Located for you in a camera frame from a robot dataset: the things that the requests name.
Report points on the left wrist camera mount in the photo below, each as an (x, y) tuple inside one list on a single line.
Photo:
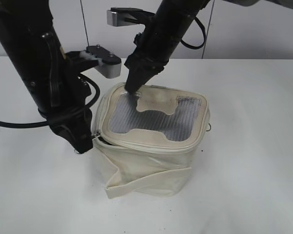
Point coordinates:
[(105, 62)]

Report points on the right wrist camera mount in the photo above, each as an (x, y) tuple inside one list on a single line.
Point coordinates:
[(119, 17)]

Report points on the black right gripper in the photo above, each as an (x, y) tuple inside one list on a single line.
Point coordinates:
[(152, 53)]

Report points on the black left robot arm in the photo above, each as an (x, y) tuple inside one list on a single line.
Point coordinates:
[(30, 41)]

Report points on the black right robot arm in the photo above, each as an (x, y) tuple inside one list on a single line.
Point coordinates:
[(177, 16)]

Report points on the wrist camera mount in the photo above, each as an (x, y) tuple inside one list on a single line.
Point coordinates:
[(105, 62), (119, 17)]

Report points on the cream zippered bag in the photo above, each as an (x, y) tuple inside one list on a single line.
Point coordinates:
[(147, 141)]

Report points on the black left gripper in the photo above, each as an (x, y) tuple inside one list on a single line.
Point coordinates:
[(71, 120)]

